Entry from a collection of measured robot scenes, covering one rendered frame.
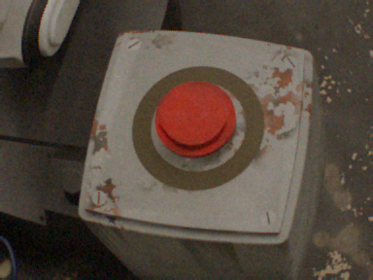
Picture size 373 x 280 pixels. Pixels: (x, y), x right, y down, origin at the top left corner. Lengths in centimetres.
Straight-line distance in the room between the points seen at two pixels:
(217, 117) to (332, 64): 108
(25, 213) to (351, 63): 62
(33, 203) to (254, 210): 88
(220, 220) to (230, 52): 9
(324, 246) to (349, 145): 18
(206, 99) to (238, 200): 5
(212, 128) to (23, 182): 89
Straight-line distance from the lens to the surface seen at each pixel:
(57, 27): 138
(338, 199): 151
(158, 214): 54
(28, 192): 140
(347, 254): 148
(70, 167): 137
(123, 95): 57
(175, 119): 54
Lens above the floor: 143
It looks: 65 degrees down
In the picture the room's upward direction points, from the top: 24 degrees counter-clockwise
